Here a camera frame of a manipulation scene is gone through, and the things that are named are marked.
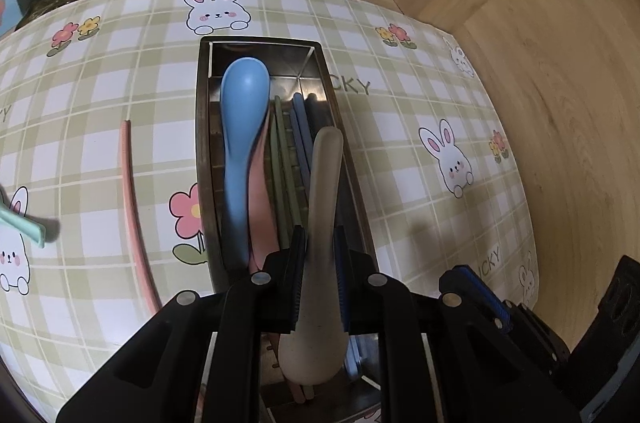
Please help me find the checked bunny print tablecloth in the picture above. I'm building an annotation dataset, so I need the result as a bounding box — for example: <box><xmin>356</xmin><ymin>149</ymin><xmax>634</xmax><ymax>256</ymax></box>
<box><xmin>0</xmin><ymin>0</ymin><xmax>538</xmax><ymax>404</ymax></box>

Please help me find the pink spoon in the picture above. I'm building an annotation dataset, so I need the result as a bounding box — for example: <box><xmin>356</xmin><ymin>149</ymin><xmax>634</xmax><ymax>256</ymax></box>
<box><xmin>248</xmin><ymin>113</ymin><xmax>281</xmax><ymax>274</ymax></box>

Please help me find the white and blue carton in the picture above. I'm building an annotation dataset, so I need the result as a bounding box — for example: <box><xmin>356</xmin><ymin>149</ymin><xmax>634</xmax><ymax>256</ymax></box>
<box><xmin>0</xmin><ymin>0</ymin><xmax>26</xmax><ymax>34</ymax></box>

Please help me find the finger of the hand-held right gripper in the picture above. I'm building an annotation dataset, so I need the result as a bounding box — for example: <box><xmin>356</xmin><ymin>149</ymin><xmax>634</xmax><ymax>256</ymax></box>
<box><xmin>440</xmin><ymin>267</ymin><xmax>571</xmax><ymax>374</ymax></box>

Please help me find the teal spoon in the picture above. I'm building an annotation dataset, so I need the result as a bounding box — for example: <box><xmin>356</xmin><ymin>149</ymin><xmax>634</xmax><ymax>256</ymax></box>
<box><xmin>0</xmin><ymin>202</ymin><xmax>48</xmax><ymax>250</ymax></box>

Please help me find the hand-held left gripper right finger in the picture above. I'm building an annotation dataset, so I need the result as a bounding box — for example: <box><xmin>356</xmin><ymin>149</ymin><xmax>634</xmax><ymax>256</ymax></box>
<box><xmin>336</xmin><ymin>225</ymin><xmax>581</xmax><ymax>423</ymax></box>

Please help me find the pink chopstick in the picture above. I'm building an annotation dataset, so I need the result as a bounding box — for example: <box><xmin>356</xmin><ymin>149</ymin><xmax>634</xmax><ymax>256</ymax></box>
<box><xmin>120</xmin><ymin>119</ymin><xmax>163</xmax><ymax>315</ymax></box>

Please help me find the stainless steel utensil tray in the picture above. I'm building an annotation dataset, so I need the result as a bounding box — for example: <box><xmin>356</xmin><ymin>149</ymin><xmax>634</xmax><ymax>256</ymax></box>
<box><xmin>194</xmin><ymin>37</ymin><xmax>383</xmax><ymax>423</ymax></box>

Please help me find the blue spoon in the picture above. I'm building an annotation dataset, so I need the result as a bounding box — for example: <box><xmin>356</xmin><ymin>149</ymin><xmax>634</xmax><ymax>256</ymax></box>
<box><xmin>220</xmin><ymin>57</ymin><xmax>273</xmax><ymax>271</ymax></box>

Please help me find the green chopstick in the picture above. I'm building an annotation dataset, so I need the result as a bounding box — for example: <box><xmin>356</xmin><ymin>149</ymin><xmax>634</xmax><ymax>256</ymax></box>
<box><xmin>270</xmin><ymin>95</ymin><xmax>296</xmax><ymax>249</ymax></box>
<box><xmin>277</xmin><ymin>103</ymin><xmax>307</xmax><ymax>229</ymax></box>

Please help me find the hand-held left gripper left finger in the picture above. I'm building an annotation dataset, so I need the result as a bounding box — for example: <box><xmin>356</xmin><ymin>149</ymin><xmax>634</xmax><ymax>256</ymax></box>
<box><xmin>55</xmin><ymin>225</ymin><xmax>307</xmax><ymax>423</ymax></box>

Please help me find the beige spoon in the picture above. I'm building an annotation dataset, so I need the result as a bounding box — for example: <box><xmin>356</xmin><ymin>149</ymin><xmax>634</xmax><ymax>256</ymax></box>
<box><xmin>277</xmin><ymin>127</ymin><xmax>351</xmax><ymax>386</ymax></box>

